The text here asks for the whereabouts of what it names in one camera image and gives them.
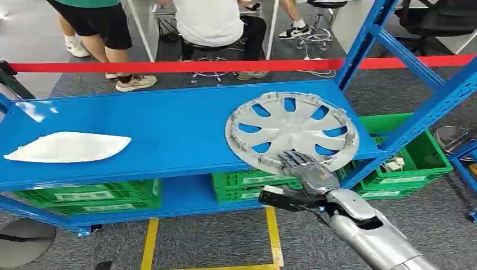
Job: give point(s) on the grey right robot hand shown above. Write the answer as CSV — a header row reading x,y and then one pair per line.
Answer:
x,y
313,177

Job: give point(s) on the grey plastic hubcap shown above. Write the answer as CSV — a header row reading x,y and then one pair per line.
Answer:
x,y
294,130

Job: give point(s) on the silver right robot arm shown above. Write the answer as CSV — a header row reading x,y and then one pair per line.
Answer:
x,y
372,238

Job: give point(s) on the yellow floor tape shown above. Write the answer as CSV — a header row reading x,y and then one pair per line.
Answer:
x,y
274,238

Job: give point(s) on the small white part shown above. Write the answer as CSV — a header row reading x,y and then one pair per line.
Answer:
x,y
393,164

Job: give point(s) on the large green plastic crate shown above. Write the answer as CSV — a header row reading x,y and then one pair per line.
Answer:
x,y
425,164

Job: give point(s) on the round silver metal part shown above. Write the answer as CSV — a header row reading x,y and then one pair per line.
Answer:
x,y
452,138

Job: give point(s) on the chrome stool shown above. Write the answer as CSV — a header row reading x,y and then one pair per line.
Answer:
x,y
320,26

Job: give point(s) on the blue metal shelf rack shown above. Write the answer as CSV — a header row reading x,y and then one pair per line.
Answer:
x,y
167,130

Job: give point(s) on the person's leg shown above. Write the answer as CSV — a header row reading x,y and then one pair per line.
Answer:
x,y
294,22

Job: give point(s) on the black stool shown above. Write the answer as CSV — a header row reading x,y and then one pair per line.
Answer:
x,y
208,52

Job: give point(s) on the red barrier tape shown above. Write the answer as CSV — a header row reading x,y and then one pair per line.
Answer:
x,y
186,66

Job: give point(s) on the seated person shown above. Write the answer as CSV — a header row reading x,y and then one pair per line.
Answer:
x,y
212,22

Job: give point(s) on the black office chair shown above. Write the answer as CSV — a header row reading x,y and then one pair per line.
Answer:
x,y
436,18

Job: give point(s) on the white curved plastic part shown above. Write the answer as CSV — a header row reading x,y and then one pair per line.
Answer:
x,y
67,147

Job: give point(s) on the standing person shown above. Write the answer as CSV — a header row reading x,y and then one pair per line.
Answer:
x,y
100,26

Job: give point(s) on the round grey floor base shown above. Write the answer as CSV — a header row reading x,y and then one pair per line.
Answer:
x,y
22,244

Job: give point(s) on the blue cart frame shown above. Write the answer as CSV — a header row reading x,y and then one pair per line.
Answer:
x,y
464,173

